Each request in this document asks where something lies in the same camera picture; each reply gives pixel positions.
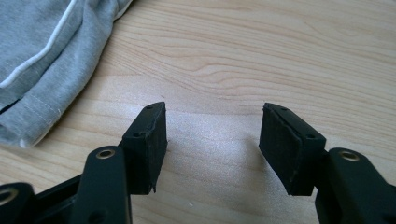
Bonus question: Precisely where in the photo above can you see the grey shorts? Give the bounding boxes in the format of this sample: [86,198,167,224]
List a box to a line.
[0,0,134,149]

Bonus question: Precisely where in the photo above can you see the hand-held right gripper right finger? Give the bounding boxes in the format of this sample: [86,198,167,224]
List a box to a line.
[258,102,328,197]

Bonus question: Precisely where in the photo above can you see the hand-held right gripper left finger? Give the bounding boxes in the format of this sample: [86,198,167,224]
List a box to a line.
[119,101,169,196]

